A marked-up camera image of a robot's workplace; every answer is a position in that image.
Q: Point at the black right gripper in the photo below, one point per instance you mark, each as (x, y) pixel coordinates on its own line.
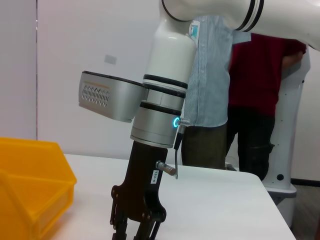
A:
(142, 180)

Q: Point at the yellow plastic bin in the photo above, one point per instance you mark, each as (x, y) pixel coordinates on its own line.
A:
(37, 175)

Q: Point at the person in striped shirt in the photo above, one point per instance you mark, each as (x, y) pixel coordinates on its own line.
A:
(210, 87)

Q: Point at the white robot torso column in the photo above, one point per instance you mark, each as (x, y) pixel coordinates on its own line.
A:
(290, 125)

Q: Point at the person in red shirt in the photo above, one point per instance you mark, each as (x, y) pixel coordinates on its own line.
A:
(252, 75)

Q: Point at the white blue ID badge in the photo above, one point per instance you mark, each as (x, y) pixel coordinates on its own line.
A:
(194, 30)

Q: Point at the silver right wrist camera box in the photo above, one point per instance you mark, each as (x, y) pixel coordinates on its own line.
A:
(112, 100)

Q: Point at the white wall socket plate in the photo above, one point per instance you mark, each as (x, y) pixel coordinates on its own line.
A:
(110, 59)

